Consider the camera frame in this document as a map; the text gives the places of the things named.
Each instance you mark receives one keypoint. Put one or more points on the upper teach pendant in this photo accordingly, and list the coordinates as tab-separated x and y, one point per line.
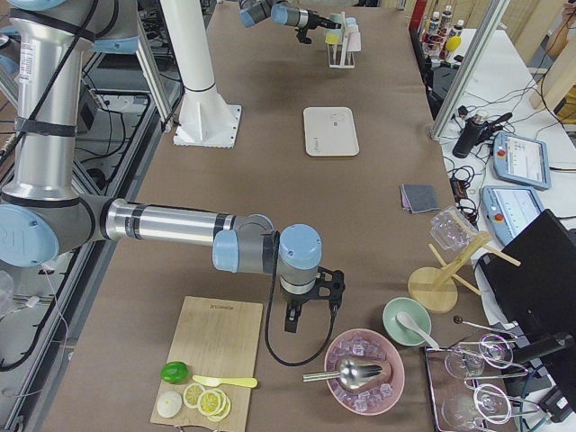
521	160

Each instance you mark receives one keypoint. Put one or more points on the green lime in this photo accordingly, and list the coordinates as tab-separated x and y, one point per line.
174	372

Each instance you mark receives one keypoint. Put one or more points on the metal scoop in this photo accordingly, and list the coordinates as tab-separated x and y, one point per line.
354	373

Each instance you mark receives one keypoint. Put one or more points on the aluminium frame post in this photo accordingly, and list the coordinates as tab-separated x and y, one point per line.
471	59

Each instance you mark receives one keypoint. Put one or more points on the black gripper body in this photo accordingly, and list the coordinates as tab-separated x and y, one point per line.
295	299
318	19

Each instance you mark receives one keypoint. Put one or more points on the yellow cup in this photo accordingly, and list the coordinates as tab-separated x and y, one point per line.
333	37

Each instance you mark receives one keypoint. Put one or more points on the green cup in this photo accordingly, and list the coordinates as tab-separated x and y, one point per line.
338	19

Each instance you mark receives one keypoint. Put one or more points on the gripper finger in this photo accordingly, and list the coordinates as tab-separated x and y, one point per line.
292	315
331	25

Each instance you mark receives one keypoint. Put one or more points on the white wire cup rack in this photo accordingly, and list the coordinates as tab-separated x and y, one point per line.
338	57

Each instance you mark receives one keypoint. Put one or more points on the teach pendant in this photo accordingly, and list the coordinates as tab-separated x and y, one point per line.
510	209
521	160

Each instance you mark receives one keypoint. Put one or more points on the yellow plastic knife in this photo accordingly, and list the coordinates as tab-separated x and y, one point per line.
245	382

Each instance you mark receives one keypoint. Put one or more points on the white ceramic spoon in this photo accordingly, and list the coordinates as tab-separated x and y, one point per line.
409	323

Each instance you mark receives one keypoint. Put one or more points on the lemon slices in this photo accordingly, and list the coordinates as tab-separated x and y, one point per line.
214	404

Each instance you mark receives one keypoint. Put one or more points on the pink cup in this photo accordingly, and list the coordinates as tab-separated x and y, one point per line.
354	43

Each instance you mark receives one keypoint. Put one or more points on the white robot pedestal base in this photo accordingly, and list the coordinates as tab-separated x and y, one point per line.
205	119

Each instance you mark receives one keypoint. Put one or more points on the lower teach pendant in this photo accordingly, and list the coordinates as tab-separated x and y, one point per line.
510	209

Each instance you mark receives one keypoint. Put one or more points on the green bowl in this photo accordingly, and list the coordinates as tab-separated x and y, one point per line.
399	333

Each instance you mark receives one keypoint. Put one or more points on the black water bottle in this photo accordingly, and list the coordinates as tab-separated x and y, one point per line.
470	135

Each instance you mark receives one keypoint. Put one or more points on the purple folded cloth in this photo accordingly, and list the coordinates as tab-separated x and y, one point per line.
404	199

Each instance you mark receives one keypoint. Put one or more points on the wire glass rack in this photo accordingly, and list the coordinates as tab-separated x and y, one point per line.
466	388

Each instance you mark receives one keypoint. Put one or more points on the pink bowl with ice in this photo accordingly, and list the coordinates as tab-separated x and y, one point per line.
370	344

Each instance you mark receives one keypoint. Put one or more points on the black laptop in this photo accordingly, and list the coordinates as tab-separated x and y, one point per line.
539	294

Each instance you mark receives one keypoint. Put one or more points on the wooden cup tree stand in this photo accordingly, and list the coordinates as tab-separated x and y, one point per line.
434	287

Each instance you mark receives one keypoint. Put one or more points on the grey folded cloth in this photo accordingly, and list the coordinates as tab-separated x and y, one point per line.
422	198

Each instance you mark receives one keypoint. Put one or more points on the bamboo cutting board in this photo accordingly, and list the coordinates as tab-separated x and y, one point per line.
216	338

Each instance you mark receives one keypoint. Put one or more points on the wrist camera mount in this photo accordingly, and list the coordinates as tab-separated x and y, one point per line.
302	36
329	286

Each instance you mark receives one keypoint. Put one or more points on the cream rabbit tray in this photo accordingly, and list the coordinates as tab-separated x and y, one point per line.
330	132

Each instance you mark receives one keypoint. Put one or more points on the white cup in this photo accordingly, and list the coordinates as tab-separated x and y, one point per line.
350	21

